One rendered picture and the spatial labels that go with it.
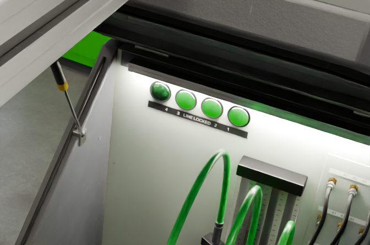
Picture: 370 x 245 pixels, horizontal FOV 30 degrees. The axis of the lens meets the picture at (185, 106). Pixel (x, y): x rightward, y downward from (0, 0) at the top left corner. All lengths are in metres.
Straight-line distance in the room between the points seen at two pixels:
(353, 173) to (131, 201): 0.55
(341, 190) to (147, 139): 0.44
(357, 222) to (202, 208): 0.35
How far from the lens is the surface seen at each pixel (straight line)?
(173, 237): 1.15
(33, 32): 0.30
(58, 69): 1.28
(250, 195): 1.24
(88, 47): 4.21
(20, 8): 0.26
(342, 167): 1.44
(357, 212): 1.50
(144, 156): 1.60
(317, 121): 1.37
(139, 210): 1.70
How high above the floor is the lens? 2.13
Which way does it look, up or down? 31 degrees down
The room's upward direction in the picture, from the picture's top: 8 degrees clockwise
